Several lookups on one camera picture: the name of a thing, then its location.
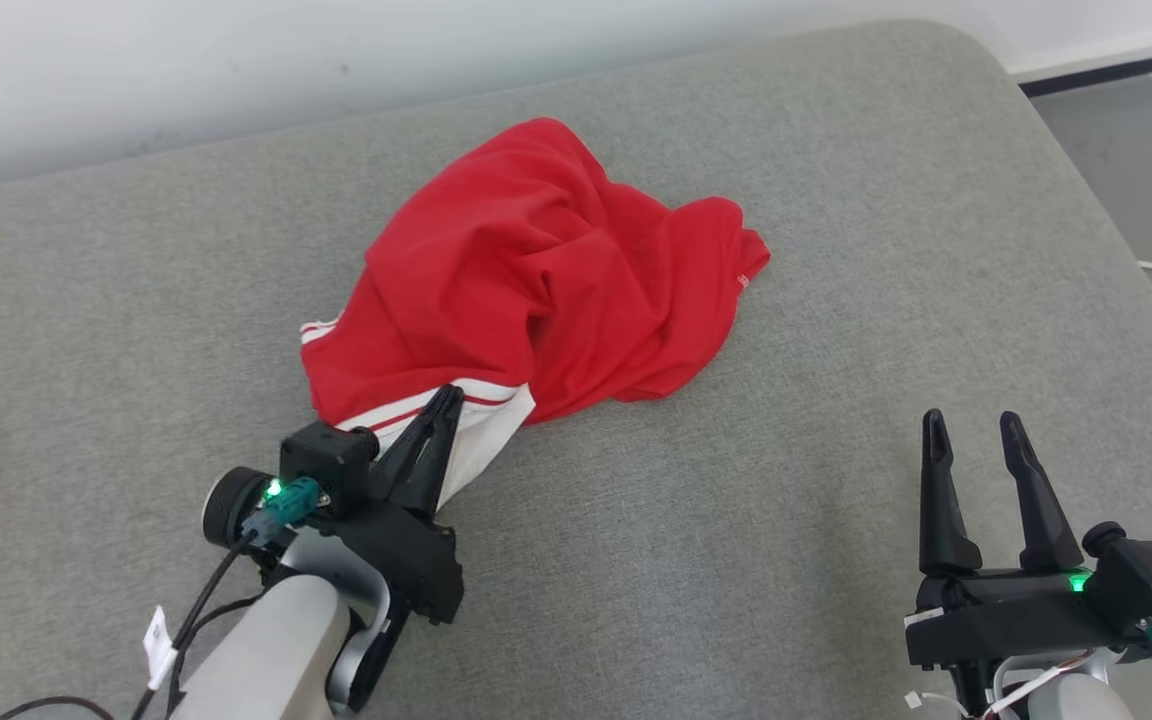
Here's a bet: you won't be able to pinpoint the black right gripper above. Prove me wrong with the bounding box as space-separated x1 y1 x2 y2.
903 408 1127 671

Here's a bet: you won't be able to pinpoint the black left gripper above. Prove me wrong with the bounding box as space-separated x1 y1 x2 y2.
331 384 466 627

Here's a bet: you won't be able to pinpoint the red t-shirt with letter print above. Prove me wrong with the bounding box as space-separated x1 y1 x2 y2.
299 117 772 511

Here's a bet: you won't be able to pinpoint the black skirting board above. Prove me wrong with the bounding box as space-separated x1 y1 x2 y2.
1019 47 1152 99

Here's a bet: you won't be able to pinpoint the left teal cable connector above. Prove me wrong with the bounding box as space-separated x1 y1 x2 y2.
241 477 326 547

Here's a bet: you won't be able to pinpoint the red white right arm wires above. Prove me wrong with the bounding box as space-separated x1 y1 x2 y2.
980 650 1123 720

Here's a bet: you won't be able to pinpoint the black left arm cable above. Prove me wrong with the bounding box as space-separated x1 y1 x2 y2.
0 530 267 720

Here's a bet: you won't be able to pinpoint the white left cable tag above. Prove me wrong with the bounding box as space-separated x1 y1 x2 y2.
142 604 180 692

